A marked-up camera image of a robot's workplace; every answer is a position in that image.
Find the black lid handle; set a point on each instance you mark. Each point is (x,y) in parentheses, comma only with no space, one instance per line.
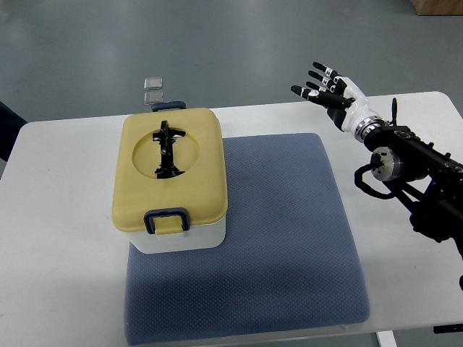
(166,137)

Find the black object under table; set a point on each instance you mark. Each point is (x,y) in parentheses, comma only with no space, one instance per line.
(455,328)

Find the white storage box base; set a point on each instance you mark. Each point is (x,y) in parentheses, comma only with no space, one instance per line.
(197,237)

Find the blue grey cushion mat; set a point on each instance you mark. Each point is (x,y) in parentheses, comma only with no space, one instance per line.
(288,260)

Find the dark blue front latch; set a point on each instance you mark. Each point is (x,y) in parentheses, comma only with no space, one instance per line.
(152,217)

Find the dark blue rear latch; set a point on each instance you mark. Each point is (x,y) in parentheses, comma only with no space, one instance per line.
(163,106)

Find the brown cardboard box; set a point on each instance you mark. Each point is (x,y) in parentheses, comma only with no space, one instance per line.
(438,7)

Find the white table leg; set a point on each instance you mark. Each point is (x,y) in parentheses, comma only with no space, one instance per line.
(386,339)

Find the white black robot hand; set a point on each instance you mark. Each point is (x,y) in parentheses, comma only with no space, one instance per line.
(346,105)

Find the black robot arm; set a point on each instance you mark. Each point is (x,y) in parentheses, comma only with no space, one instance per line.
(427,182)

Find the yellow storage box lid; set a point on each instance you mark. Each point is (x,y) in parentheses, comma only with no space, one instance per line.
(201,189)

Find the dark blue latch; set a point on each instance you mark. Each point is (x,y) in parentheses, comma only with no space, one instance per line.
(163,106)
(152,217)

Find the dark blue object left edge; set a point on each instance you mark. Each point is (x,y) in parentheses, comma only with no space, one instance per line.
(11,125)

